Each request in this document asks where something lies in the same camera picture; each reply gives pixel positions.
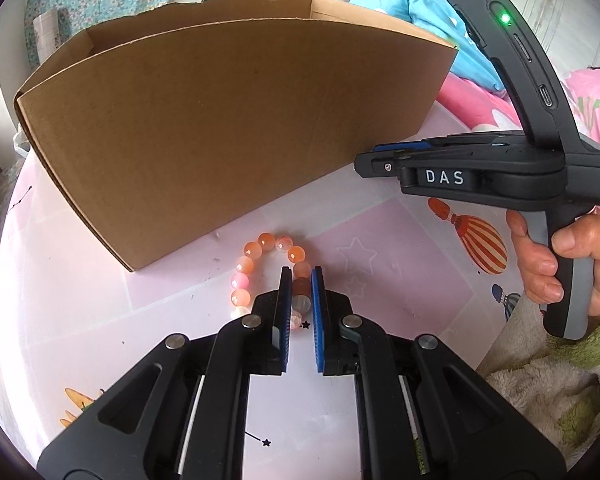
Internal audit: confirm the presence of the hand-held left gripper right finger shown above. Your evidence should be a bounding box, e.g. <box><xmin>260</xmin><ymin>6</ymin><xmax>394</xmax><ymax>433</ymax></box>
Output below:
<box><xmin>310</xmin><ymin>266</ymin><xmax>567</xmax><ymax>480</ymax></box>

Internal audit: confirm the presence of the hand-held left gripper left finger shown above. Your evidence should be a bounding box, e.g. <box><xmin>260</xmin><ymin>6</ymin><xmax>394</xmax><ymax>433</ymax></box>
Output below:
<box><xmin>36</xmin><ymin>266</ymin><xmax>295</xmax><ymax>480</ymax></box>

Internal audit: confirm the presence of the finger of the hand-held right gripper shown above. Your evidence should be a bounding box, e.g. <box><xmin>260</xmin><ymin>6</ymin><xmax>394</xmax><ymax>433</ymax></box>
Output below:
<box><xmin>372</xmin><ymin>131</ymin><xmax>526</xmax><ymax>155</ymax></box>
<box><xmin>354</xmin><ymin>149</ymin><xmax>431</xmax><ymax>181</ymax></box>

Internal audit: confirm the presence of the orange bead bracelet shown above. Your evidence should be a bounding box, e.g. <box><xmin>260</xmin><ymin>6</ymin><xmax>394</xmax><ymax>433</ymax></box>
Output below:
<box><xmin>229</xmin><ymin>232</ymin><xmax>315</xmax><ymax>331</ymax></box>

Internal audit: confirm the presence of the brown cardboard box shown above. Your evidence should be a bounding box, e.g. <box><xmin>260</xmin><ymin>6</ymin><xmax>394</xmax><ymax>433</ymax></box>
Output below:
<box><xmin>15</xmin><ymin>0</ymin><xmax>458</xmax><ymax>273</ymax></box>

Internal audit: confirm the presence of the person's right hand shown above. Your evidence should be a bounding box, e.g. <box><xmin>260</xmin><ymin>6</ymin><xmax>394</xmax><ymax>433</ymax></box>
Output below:
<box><xmin>505</xmin><ymin>207</ymin><xmax>600</xmax><ymax>318</ymax></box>

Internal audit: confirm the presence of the blue plush blanket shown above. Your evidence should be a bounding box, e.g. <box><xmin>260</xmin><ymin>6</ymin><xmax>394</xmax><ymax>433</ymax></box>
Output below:
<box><xmin>350</xmin><ymin>0</ymin><xmax>508</xmax><ymax>98</ymax></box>

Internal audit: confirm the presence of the white door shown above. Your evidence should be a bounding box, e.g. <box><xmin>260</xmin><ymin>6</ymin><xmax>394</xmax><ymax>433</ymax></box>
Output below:
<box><xmin>472</xmin><ymin>0</ymin><xmax>598</xmax><ymax>73</ymax></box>

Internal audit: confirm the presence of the pink floral blanket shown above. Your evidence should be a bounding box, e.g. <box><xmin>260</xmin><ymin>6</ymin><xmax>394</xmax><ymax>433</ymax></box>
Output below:
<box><xmin>437</xmin><ymin>67</ymin><xmax>600</xmax><ymax>161</ymax></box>

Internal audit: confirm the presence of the pink printed table cover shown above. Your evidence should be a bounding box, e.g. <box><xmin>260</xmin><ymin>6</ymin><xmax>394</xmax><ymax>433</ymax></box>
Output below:
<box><xmin>0</xmin><ymin>105</ymin><xmax>531</xmax><ymax>480</ymax></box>

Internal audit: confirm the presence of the fluffy white green clothing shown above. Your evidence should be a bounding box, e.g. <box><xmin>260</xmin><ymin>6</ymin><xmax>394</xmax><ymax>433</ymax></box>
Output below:
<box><xmin>480</xmin><ymin>300</ymin><xmax>600</xmax><ymax>466</ymax></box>

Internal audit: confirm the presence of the rolled printed board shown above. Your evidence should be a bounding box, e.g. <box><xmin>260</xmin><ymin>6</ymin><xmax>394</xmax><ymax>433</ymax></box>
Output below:
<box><xmin>32</xmin><ymin>9</ymin><xmax>61</xmax><ymax>68</ymax></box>

